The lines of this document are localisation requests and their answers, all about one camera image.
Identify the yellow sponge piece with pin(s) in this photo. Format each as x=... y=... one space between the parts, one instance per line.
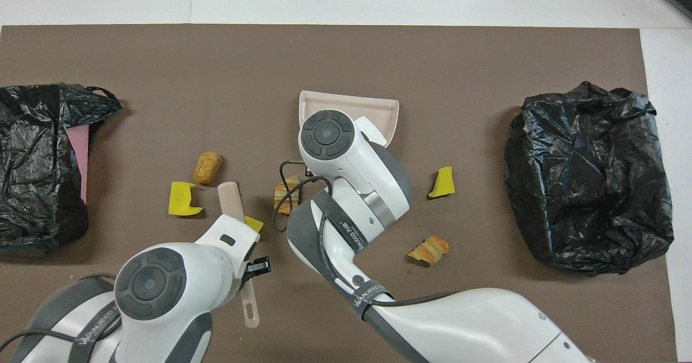
x=181 y=198
x=255 y=224
x=443 y=184

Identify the beige plastic dustpan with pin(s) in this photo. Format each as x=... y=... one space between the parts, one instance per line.
x=346 y=103

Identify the brown toy bread roll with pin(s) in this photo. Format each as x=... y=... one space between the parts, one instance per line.
x=207 y=168

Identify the black trash bag lined bin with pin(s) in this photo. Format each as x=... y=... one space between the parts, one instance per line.
x=589 y=190

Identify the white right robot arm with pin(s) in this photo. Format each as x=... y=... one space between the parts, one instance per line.
x=351 y=157

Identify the beige hand brush black bristles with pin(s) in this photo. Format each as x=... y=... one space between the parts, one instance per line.
x=231 y=200

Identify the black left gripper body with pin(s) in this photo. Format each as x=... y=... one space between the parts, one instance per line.
x=260 y=265

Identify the black trash bag on pink bin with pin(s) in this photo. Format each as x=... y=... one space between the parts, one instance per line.
x=32 y=200

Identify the pink plastic bin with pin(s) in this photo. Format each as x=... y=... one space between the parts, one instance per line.
x=81 y=152

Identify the large brown table mat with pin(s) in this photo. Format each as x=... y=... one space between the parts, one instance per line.
x=346 y=54

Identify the toy croissant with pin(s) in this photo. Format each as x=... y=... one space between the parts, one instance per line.
x=430 y=249

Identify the sandwich bread toy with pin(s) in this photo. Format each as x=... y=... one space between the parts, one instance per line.
x=292 y=185

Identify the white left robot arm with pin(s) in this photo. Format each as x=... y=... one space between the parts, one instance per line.
x=178 y=276

